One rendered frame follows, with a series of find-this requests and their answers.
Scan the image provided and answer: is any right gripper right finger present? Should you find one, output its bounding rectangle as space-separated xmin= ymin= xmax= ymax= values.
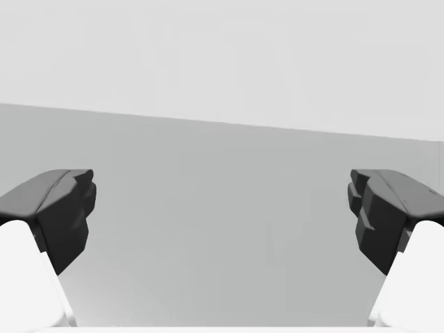
xmin=347 ymin=169 xmax=444 ymax=329

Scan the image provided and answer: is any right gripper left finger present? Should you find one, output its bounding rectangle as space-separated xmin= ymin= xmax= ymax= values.
xmin=0 ymin=169 xmax=98 ymax=329

